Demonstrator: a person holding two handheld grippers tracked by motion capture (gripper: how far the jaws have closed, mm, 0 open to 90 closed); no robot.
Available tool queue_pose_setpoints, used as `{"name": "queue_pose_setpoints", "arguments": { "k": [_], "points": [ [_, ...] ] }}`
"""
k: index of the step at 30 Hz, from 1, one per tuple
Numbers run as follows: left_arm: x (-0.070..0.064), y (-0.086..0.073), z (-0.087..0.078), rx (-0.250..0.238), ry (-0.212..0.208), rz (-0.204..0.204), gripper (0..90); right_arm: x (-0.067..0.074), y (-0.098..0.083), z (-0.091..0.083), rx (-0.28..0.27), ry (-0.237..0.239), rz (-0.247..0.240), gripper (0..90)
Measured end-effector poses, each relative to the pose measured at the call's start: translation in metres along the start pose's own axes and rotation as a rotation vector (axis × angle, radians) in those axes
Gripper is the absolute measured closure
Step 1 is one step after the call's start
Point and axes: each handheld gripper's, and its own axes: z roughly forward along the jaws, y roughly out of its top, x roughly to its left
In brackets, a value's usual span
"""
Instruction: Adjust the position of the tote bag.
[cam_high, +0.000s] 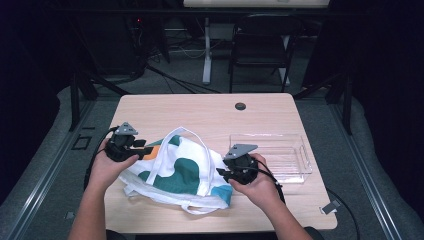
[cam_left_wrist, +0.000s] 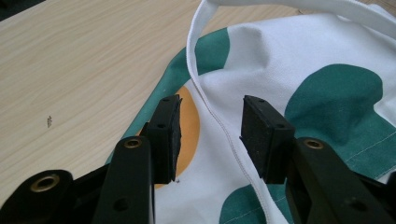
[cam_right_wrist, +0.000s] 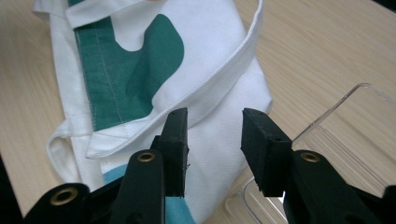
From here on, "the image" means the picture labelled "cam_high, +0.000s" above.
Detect white tote bag green patches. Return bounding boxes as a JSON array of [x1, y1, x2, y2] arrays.
[[118, 126, 234, 215]]

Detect person's left hand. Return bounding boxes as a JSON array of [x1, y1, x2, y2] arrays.
[[89, 138, 139, 193]]

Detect hand-held gripper black cable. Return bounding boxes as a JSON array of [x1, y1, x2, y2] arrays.
[[254, 159, 287, 205], [83, 126, 120, 191]]

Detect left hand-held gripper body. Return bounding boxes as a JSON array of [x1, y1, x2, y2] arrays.
[[104, 121, 144, 163]]

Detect aluminium floor rail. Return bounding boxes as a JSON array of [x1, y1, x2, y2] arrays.
[[5, 99, 97, 240], [328, 99, 403, 240]]

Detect bundle of black floor cables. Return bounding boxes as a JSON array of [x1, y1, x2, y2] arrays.
[[144, 43, 223, 95]]

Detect person's right hand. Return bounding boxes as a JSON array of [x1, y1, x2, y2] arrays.
[[228, 153, 284, 209]]

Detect left hand-held gripper black cable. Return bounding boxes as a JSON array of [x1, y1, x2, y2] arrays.
[[83, 126, 120, 191]]

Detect white table leg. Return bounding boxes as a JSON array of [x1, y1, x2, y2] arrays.
[[201, 16, 214, 85]]

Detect thin black floor cable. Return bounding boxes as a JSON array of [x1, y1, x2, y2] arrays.
[[324, 187, 362, 240]]

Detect clear plastic tray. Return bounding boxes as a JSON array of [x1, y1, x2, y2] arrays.
[[229, 133, 314, 185]]

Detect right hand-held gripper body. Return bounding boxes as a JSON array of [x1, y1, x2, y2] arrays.
[[222, 143, 260, 186]]

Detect right hand-held gripper black cable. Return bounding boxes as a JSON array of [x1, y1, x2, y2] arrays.
[[254, 159, 287, 205]]

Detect black metal stand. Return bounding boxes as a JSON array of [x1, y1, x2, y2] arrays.
[[293, 70, 354, 136], [67, 70, 100, 132]]

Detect black folding chair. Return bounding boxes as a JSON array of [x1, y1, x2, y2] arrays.
[[228, 13, 304, 94]]

